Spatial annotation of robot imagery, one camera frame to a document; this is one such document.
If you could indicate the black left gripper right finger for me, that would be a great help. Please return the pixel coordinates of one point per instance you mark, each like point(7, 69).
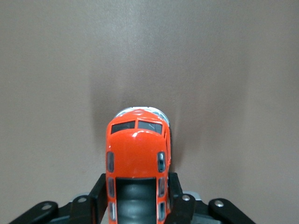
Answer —
point(180, 205)

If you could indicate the orange toy bus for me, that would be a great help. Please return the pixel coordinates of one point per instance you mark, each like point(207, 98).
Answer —
point(137, 151)

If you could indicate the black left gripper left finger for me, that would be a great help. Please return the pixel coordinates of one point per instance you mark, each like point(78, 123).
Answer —
point(98, 200)

